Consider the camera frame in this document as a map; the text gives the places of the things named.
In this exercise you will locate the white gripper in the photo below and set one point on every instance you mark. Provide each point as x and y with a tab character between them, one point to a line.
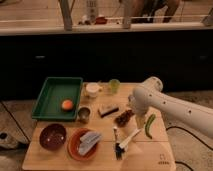
140	120

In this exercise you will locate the white paper cup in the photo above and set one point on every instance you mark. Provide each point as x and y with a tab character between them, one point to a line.
92	89

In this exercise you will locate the grey folded cloth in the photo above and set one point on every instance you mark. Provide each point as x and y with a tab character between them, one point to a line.
87	141

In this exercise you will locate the small metal spoon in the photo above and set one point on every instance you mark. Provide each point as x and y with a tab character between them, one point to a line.
116	143

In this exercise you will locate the green plastic tray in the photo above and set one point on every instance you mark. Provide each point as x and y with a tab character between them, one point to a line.
54	92

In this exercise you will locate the green translucent cup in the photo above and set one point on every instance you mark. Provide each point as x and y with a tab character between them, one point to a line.
114	85

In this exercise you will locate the white handled brush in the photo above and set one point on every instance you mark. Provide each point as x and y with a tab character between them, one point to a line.
125	142

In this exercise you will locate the wooden block eraser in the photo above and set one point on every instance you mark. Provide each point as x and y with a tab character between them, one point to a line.
107	109

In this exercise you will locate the orange fruit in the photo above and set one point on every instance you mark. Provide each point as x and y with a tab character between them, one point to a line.
67	105

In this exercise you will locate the small metal cup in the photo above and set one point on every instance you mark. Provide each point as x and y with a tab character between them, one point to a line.
83	114

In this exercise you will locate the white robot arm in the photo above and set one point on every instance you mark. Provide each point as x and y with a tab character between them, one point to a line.
149	94

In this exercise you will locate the dark grape bunch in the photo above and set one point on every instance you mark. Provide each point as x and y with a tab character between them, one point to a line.
124	118

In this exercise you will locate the dark purple bowl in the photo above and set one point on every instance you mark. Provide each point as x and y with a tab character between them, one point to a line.
53	137

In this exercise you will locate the red object on shelf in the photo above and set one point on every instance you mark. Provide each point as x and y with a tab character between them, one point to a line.
101	20

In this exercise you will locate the green chili pepper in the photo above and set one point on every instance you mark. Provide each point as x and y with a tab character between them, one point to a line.
148	125

